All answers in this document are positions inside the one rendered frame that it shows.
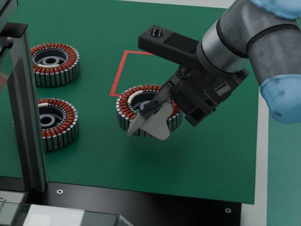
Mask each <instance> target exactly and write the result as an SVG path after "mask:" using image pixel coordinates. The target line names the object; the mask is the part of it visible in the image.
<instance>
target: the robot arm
mask: <svg viewBox="0 0 301 226"><path fill-rule="evenodd" d="M300 16H301V0H235V1H234V2H233V4H232V5H231V6H230V7H229V8H228V9H227V10H226V11H225V12H224V14H223V15H222V16H221V17H220V18H219V19H218V20H217V21H216V22H215V23H214V24H213V25H212V27H211V28H210V29H209V30H208V31H207V32H206V33H205V34H204V36H203V38H202V40H201V41H198V40H195V39H192V38H190V37H187V36H184V35H181V34H179V33H176V32H174V31H171V30H168V29H165V28H163V27H160V26H157V25H151V26H150V27H149V28H148V29H146V30H145V31H144V32H142V33H141V34H140V35H139V36H138V48H139V49H141V50H143V51H146V52H148V53H151V54H154V55H156V56H159V57H161V58H164V59H166V60H169V61H171V62H174V63H177V64H179V67H178V70H177V71H176V72H175V73H174V74H173V75H172V76H171V77H170V78H169V79H168V80H167V81H166V82H165V83H164V85H163V86H162V90H161V91H160V92H159V93H158V94H157V95H156V96H155V97H154V98H153V99H152V100H151V101H150V102H149V103H148V104H147V105H146V106H145V107H144V108H143V110H142V111H141V112H140V113H139V114H138V115H137V116H136V117H135V118H134V119H133V120H132V121H131V122H130V124H129V128H128V132H127V136H128V137H130V136H131V135H132V134H133V133H134V132H135V131H136V130H137V129H138V128H139V129H142V130H144V131H145V132H147V133H148V134H150V135H152V136H154V137H155V138H157V139H159V140H166V139H167V138H168V137H169V136H170V131H169V128H168V125H167V119H168V118H169V117H170V115H171V114H172V113H173V105H172V104H171V103H170V102H169V101H166V99H167V98H168V97H169V96H171V97H172V100H173V101H174V102H175V103H176V104H177V105H178V106H179V109H180V110H181V111H182V112H183V113H184V114H185V115H186V116H185V117H184V118H185V119H186V120H187V121H188V122H189V123H190V124H191V125H192V126H193V127H195V126H196V125H198V124H199V123H200V122H201V121H202V120H203V119H204V118H205V117H207V116H208V115H210V114H211V113H212V111H213V112H214V111H215V110H216V107H217V106H218V105H219V104H220V103H221V102H224V101H225V100H226V99H227V98H228V97H229V96H230V95H231V93H232V92H233V91H234V90H235V89H236V88H237V87H238V86H239V85H240V84H241V83H242V82H243V81H244V80H245V79H246V78H247V76H248V75H249V74H250V72H249V71H248V70H247V69H246V68H245V67H246V66H247V65H248V64H249V63H251V66H252V68H253V71H254V74H255V77H256V79H257V82H258V84H259V87H260V88H259V90H260V93H261V96H262V97H263V99H264V100H265V102H266V104H267V106H268V108H269V111H270V113H271V115H272V117H273V118H274V119H275V120H276V121H277V122H280V123H283V124H295V123H300V122H301V31H300V28H299V26H298V24H297V22H296V19H298V18H299V17H300ZM235 74H236V75H235ZM162 104H164V106H163V107H162V108H161V109H160V110H159V111H158V112H157V113H156V114H155V111H156V110H157V109H158V108H159V107H160V106H161V105H162Z"/></svg>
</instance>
